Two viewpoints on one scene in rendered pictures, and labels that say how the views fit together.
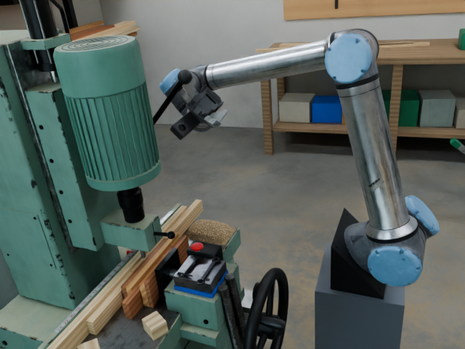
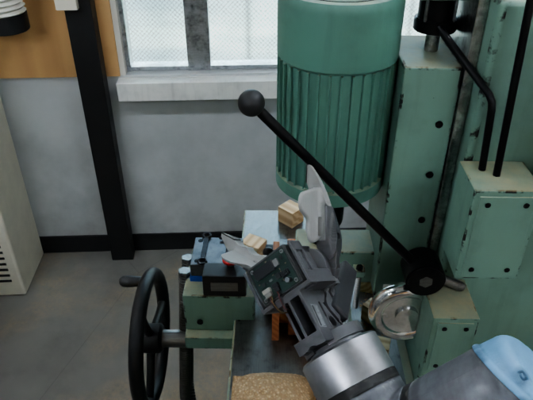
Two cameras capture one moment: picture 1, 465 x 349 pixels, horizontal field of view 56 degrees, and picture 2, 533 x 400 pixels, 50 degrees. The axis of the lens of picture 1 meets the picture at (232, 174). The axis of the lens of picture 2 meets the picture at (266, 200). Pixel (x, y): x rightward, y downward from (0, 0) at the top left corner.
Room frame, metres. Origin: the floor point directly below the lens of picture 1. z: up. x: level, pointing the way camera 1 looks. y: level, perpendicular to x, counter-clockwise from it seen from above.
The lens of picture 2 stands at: (1.65, -0.17, 1.70)
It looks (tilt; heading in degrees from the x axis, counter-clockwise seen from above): 34 degrees down; 156
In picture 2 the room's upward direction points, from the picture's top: straight up
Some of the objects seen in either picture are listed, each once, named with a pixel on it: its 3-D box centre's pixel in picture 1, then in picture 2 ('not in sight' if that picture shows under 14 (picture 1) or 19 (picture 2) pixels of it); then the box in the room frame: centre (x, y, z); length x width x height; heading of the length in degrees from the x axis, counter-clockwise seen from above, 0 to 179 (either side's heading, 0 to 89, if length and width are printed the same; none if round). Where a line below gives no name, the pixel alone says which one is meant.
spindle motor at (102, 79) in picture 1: (111, 113); (334, 94); (0.95, 0.26, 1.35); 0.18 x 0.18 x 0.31
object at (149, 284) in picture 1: (169, 269); (275, 288); (0.90, 0.19, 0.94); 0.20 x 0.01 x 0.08; 155
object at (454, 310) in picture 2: not in sight; (443, 325); (1.17, 0.36, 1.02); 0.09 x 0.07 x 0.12; 155
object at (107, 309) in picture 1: (155, 255); not in sight; (1.00, 0.24, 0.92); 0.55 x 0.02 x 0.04; 155
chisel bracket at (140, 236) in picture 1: (132, 231); (333, 259); (0.96, 0.27, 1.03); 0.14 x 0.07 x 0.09; 65
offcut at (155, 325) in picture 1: (155, 325); (253, 246); (0.74, 0.21, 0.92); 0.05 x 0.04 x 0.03; 36
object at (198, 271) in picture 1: (202, 266); (219, 262); (0.84, 0.09, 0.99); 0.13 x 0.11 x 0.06; 155
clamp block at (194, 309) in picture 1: (203, 291); (222, 288); (0.84, 0.10, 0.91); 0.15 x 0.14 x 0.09; 155
